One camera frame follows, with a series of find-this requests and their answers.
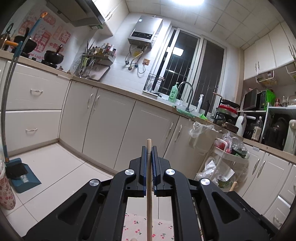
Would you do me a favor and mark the wooden chopstick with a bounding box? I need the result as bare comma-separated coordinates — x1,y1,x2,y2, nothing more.
229,181,238,192
147,138,152,241

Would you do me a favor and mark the chrome kitchen faucet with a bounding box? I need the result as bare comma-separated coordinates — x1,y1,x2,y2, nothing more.
178,81,193,113

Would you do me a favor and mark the cherry print tablecloth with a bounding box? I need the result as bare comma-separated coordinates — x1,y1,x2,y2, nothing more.
122,212,175,241

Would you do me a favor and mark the hanging trash bag bin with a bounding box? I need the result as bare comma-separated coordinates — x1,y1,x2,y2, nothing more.
189,121,218,155

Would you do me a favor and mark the green cleaning cloth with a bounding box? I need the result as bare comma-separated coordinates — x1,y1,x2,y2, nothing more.
173,106,196,120

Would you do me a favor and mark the white rolling cart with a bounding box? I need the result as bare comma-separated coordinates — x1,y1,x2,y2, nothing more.
194,133,250,191

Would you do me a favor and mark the white spray bottle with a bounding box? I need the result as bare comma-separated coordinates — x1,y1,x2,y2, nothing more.
196,94,204,114

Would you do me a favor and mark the green soap bottle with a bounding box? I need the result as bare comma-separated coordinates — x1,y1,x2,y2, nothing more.
168,82,179,103

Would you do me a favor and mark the white electric kettle pot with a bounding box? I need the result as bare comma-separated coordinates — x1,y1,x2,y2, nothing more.
283,120,296,155

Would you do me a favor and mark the clear plastic bottle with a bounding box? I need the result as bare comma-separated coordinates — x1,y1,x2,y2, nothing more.
251,116,263,142

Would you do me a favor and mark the red lidded pan stack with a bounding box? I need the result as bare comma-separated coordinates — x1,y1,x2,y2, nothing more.
213,92,240,133

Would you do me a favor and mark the black rice cooker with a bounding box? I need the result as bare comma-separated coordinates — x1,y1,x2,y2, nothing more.
264,117,288,150

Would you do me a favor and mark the white plastic jug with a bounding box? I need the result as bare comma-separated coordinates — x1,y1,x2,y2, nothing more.
235,114,246,137

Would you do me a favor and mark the white counter shelf rack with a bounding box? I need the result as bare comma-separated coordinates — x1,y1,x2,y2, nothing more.
239,105,295,145

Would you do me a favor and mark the window with bars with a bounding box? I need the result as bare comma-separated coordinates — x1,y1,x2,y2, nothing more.
151,27,227,115

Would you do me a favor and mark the black microwave oven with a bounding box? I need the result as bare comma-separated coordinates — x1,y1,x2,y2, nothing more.
242,88,266,110

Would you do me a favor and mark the blue dustpan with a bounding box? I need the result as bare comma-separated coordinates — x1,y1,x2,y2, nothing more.
6,158,41,193

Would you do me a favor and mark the green bag on shelf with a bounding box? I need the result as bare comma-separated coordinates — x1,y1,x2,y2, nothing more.
265,89,275,106

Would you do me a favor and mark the floral covered bin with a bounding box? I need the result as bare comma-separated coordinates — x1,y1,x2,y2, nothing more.
0,161,16,210

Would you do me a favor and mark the silver water heater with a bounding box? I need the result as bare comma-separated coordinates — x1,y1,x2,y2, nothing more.
128,16,163,49

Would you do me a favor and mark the black wok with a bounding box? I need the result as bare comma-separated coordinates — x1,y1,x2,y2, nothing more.
41,44,64,68

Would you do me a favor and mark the black range hood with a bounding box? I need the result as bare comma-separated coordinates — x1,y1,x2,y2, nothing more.
46,0,105,27

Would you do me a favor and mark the wire dish basket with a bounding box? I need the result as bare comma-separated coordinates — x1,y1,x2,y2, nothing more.
143,73,165,96

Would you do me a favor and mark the wall spice rack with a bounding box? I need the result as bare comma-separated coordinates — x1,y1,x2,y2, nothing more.
73,40,116,81

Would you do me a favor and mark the hanging wire basket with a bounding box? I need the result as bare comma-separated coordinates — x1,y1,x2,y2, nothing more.
255,70,278,87

